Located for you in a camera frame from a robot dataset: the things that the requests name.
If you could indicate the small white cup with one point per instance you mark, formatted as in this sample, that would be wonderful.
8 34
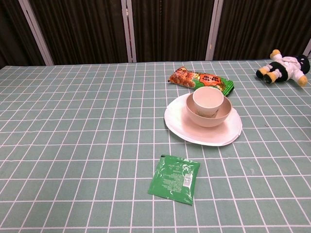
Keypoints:
207 98

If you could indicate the beige bowl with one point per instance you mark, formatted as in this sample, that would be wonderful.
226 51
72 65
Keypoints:
209 121

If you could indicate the white plate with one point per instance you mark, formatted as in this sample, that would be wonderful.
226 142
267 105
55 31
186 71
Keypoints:
194 136

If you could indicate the orange green snack packet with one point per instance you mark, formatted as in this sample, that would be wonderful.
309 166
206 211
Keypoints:
192 78

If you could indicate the green foil sachet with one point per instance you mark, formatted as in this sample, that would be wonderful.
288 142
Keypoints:
173 179

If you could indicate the green grid tablecloth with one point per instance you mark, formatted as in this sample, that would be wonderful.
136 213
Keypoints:
73 121

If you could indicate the dark pleated screen panel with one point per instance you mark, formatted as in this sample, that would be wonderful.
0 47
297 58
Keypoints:
262 26
170 29
12 31
80 31

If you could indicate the black white plush toy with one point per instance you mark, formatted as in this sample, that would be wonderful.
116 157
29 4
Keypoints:
284 68

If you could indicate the white screen frame post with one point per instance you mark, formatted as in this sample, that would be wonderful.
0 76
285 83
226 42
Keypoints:
308 49
36 32
128 31
212 31

